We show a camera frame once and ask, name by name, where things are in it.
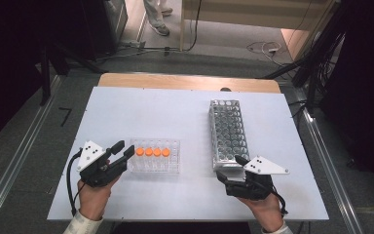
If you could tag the person's right hand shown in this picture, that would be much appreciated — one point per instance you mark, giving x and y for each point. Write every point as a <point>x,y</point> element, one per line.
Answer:
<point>268,213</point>

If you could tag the wooden table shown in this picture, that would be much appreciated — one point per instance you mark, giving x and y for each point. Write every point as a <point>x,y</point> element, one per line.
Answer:
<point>175,81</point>

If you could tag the black curtain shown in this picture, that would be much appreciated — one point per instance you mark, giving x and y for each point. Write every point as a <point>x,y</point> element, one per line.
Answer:
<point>370,97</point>
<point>6,65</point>

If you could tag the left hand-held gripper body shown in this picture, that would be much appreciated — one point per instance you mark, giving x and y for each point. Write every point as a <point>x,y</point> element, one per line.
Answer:
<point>94,169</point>

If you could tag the person's dark lap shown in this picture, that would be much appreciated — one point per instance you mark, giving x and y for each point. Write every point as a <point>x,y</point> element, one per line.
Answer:
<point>181,229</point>

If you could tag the aluminium floor rail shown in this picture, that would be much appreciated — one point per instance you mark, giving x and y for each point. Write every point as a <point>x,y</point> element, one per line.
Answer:
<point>31,130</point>
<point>343,201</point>

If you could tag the dark round table grommet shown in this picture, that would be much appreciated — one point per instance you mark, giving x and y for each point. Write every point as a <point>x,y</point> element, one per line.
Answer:
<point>225,89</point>

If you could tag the white table board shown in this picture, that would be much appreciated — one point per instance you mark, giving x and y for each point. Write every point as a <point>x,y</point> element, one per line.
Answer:
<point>175,113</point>

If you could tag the grey power strip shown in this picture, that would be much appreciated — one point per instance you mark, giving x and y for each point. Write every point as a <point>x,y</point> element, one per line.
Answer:
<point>133,43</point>

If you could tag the clear acrylic tube rack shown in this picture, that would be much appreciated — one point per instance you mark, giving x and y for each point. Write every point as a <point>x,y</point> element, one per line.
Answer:
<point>173,159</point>

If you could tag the black equipment cabinet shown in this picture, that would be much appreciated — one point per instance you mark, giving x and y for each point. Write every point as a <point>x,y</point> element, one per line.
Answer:
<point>97,29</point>

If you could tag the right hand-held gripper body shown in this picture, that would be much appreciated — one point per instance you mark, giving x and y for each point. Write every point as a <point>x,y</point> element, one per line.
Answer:
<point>250,188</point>

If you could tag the person's left hand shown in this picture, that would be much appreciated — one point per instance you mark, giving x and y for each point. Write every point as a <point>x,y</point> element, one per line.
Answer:
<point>94,201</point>

